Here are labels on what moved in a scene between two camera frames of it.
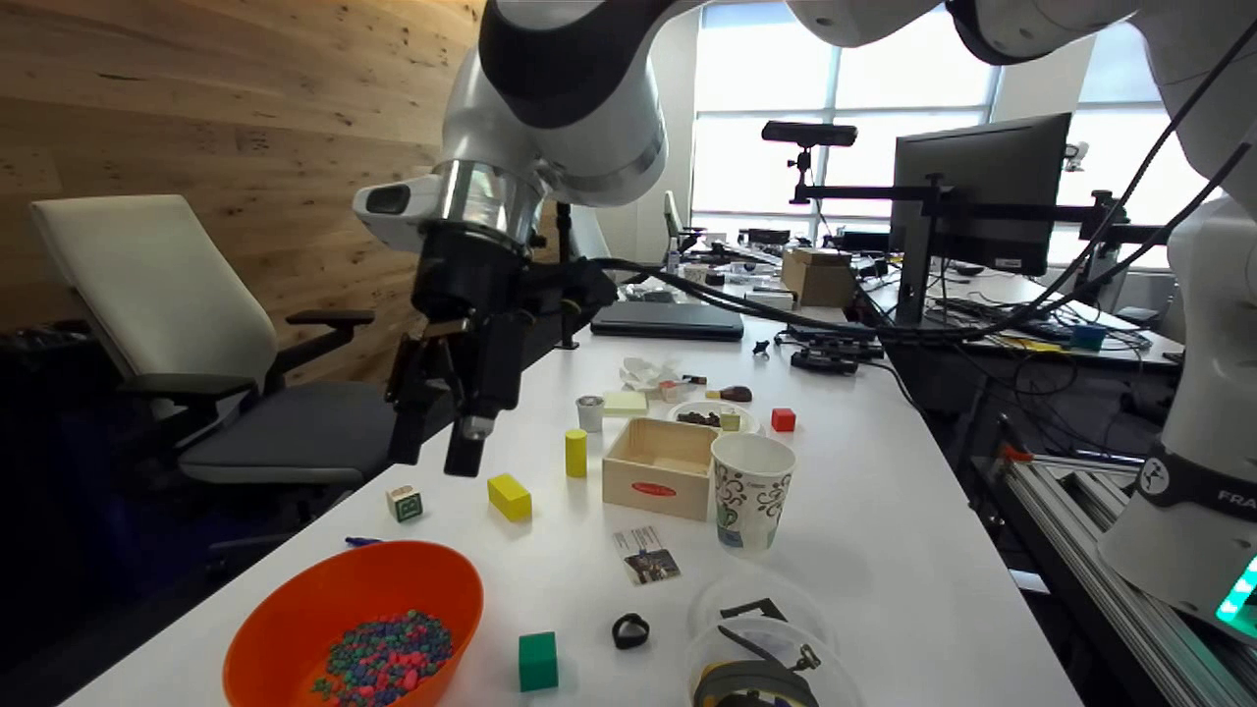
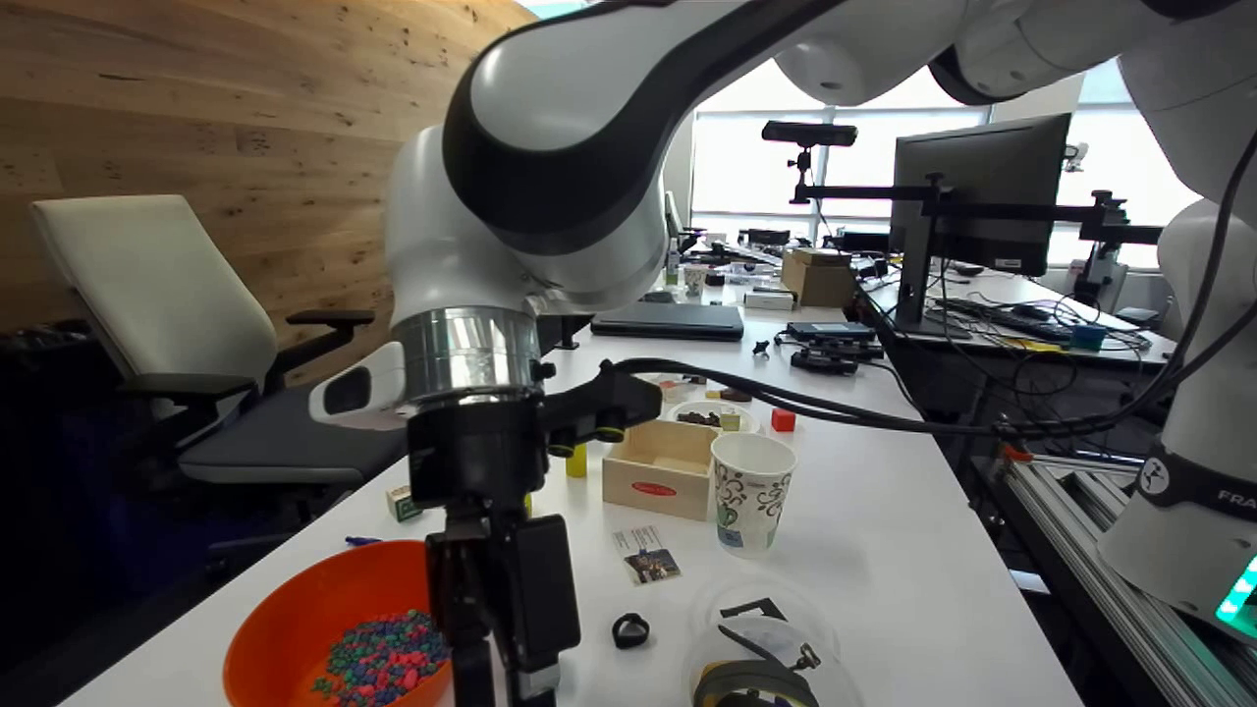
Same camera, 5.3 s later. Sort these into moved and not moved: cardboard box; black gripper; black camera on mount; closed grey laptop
Moved: black gripper
Not moved: closed grey laptop; cardboard box; black camera on mount
